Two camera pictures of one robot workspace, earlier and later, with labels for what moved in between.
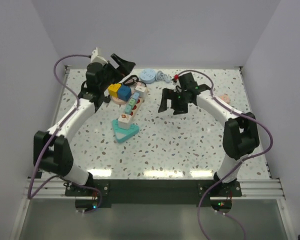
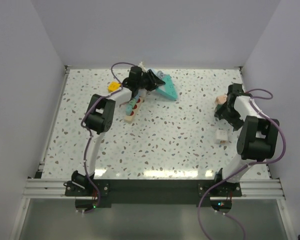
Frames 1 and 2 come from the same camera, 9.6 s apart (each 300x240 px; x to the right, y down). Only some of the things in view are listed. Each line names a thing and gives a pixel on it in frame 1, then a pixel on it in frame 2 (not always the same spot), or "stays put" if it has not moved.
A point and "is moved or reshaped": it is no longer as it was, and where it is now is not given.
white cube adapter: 124,121 to 221,137
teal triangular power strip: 121,135 is moved or reshaped
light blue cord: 160,75 stays put
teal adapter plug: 128,109 stays put
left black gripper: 124,68 to 154,81
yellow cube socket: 113,89 stays put
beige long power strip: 138,105 stays put
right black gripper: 168,94 to 222,113
